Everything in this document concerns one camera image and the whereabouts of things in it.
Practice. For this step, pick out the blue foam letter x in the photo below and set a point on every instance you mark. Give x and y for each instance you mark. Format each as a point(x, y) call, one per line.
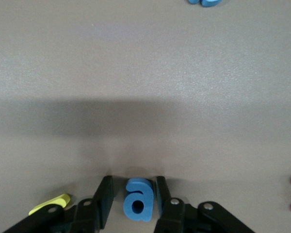
point(211, 2)

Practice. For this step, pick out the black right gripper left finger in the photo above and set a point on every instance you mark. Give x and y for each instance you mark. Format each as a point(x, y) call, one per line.
point(104, 206)

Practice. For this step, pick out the yellow foam letter k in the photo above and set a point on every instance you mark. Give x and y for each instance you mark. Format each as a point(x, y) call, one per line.
point(55, 201)

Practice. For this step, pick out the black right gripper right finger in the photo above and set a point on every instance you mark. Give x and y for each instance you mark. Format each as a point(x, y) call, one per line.
point(172, 213)

